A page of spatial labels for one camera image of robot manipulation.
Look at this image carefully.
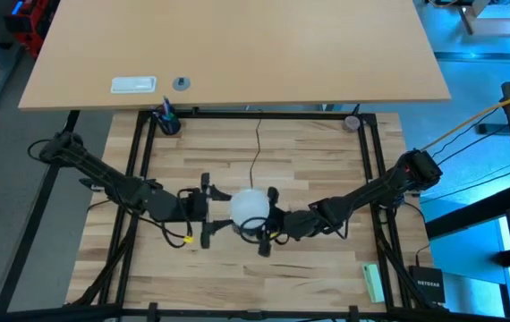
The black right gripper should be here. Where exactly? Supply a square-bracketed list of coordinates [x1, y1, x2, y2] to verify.
[254, 187, 293, 258]

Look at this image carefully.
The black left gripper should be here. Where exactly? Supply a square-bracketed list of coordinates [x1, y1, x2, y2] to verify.
[178, 172, 235, 250]

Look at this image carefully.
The white frosted lightbulb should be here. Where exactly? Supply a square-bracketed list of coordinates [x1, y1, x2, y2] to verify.
[229, 188, 271, 229]

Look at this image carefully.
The black pen cup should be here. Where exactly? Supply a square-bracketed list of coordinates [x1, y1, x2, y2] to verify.
[153, 111, 182, 137]

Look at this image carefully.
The light green box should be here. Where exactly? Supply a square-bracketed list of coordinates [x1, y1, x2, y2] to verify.
[361, 262, 387, 305]

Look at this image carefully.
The white rectangular plate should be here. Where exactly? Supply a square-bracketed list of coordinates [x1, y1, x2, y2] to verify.
[109, 75, 158, 95]

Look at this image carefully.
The beige wooden desk top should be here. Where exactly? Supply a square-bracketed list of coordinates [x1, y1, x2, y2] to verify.
[17, 0, 452, 112]

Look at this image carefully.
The red equipment case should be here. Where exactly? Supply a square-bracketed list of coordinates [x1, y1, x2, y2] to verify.
[4, 0, 62, 58]

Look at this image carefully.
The wooden stand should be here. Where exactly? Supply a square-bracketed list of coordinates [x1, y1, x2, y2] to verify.
[456, 0, 510, 38]

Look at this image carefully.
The thin black socket cord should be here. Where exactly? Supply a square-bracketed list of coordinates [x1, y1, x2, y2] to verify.
[248, 109, 264, 191]

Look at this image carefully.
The black metal frame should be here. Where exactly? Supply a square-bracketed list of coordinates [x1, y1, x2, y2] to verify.
[0, 106, 510, 322]

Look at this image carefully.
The black cable bundle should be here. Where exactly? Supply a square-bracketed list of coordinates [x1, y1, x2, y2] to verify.
[373, 209, 433, 310]
[63, 209, 136, 309]

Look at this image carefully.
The black Netgear network switch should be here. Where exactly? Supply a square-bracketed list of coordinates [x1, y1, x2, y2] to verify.
[407, 264, 446, 306]

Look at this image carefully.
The yellow cable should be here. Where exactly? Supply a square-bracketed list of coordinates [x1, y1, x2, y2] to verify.
[420, 89, 510, 152]

